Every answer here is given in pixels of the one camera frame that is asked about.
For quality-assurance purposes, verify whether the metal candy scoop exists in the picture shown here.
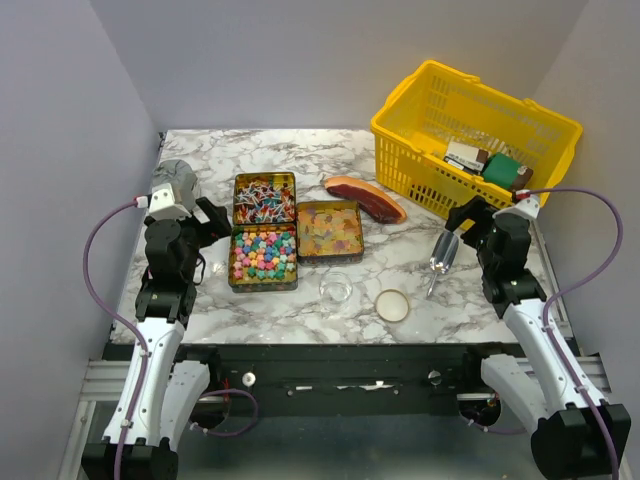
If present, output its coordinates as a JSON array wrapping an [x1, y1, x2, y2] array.
[[427, 230, 459, 296]]

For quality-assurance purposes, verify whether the tin of star candies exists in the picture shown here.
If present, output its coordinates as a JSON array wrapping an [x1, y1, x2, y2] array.
[[228, 223, 298, 293]]

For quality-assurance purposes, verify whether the tin of popsicle gummies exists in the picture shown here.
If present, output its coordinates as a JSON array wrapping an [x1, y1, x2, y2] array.
[[296, 200, 365, 265]]

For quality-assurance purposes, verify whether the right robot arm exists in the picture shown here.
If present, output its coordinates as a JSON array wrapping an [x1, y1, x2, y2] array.
[[445, 190, 631, 479]]

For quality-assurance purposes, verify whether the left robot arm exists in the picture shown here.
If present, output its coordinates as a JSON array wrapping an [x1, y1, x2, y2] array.
[[81, 197, 231, 479]]

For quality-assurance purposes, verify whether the green box in basket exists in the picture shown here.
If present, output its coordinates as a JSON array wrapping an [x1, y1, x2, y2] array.
[[482, 153, 522, 190]]

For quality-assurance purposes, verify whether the black white packet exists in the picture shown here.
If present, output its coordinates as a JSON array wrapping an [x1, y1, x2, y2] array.
[[444, 141, 490, 175]]

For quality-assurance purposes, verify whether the brown chocolate bar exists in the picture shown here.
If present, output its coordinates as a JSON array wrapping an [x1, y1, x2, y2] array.
[[509, 165, 533, 192]]

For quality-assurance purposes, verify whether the tin of lollipops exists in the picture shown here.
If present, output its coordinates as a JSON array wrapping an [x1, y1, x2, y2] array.
[[232, 171, 296, 225]]

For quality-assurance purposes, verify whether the yellow shopping basket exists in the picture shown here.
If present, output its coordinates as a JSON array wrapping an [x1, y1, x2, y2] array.
[[371, 60, 583, 218]]

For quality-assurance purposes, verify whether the fake bacon slab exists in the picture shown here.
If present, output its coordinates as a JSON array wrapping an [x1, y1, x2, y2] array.
[[323, 176, 407, 224]]

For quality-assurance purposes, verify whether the round jar lid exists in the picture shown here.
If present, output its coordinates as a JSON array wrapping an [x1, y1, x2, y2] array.
[[374, 289, 410, 323]]

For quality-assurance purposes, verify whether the small glass jar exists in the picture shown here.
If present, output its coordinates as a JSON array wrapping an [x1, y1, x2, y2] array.
[[319, 271, 353, 307]]

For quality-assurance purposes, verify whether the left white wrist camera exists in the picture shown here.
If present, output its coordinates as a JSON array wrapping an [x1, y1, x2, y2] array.
[[148, 183, 195, 220]]

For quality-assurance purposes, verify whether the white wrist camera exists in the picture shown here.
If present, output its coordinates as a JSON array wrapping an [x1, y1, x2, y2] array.
[[492, 191, 541, 221], [148, 183, 195, 220]]

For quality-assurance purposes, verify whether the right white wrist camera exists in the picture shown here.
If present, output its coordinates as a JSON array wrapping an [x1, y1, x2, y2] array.
[[492, 191, 541, 221]]

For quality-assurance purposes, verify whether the grey drawstring pouch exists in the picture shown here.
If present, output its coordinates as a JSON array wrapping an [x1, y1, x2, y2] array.
[[151, 159, 200, 211]]

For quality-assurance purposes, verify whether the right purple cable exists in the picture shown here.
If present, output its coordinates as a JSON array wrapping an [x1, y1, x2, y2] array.
[[519, 187, 625, 480]]

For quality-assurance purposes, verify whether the purple cable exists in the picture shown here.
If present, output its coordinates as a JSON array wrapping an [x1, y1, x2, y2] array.
[[82, 197, 151, 480], [519, 187, 625, 480]]

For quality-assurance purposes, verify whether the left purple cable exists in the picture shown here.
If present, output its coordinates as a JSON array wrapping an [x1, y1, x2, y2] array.
[[82, 197, 151, 480]]

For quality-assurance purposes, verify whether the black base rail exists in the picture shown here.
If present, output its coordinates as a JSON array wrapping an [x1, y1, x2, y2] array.
[[177, 342, 526, 417]]

